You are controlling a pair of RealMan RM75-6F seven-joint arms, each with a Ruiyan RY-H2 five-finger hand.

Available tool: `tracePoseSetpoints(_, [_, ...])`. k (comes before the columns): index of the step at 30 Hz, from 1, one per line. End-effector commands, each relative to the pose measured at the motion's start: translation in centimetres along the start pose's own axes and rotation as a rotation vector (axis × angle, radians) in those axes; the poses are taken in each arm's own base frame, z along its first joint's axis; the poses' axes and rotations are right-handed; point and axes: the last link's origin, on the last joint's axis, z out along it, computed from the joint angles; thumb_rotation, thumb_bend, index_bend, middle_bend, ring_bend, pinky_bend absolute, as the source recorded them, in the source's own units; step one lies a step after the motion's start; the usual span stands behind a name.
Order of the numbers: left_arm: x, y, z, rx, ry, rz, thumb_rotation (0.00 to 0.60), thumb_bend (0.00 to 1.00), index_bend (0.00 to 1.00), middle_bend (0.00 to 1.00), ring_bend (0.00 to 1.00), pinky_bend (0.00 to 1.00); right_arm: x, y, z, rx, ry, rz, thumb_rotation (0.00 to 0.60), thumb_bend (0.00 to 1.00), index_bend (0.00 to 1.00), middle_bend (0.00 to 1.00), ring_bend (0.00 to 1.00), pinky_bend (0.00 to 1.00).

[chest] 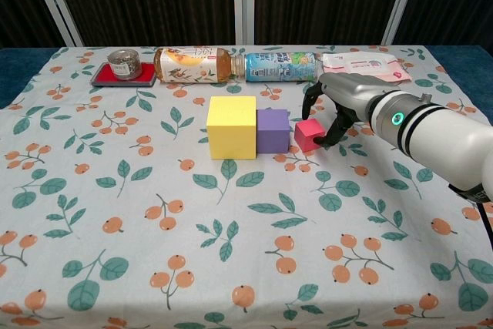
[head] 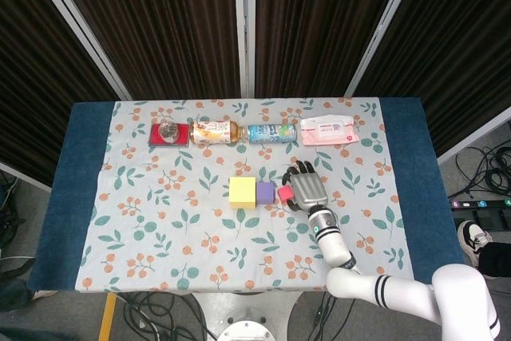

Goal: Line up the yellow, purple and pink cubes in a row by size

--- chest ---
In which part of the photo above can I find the pink wet wipes pack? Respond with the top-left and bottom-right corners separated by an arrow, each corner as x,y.
321,50 -> 412,84

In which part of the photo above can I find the purple cube block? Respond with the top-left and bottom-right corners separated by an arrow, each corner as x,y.
255,108 -> 290,154

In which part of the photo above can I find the small pink foam cube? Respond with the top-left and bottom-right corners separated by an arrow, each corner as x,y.
294,118 -> 327,153

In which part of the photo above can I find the large yellow foam cube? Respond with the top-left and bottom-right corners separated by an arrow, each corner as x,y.
206,96 -> 258,160

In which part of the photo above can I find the small round metal tin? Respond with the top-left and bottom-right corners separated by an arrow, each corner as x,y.
106,49 -> 142,81

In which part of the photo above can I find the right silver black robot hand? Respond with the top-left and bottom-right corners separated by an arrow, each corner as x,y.
300,72 -> 381,149

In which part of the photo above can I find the floral print tablecloth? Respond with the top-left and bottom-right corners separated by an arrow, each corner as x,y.
0,45 -> 493,329

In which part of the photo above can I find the blue label drink bottle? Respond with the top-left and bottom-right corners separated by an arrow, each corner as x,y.
243,51 -> 320,83

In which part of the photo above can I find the amber tea plastic bottle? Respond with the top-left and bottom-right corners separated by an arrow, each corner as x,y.
153,46 -> 247,84

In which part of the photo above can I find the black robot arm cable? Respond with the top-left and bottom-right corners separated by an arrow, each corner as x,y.
448,182 -> 493,253

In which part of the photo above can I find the red ink pad tray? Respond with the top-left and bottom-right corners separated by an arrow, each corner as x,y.
89,61 -> 158,88

